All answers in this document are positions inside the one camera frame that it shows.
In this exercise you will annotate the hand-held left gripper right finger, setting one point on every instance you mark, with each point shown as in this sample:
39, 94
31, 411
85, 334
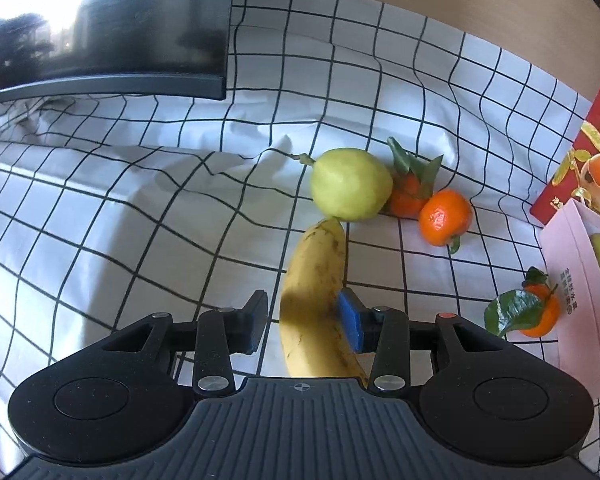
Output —
350, 317

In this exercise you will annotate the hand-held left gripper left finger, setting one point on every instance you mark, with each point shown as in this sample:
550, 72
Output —
252, 322

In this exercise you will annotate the yellow spotted banana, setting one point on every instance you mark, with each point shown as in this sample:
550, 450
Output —
310, 280

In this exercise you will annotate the tangerine with leaves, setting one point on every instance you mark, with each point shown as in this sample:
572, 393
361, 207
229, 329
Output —
405, 201
542, 317

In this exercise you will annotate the orange tangerine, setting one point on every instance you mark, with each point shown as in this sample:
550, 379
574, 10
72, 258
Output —
445, 217

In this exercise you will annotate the pink cardboard box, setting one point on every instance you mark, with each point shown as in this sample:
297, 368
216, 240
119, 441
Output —
560, 240

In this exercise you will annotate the white black-grid tablecloth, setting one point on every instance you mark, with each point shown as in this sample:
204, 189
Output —
130, 210

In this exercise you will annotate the black computer monitor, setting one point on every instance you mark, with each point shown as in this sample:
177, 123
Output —
130, 20

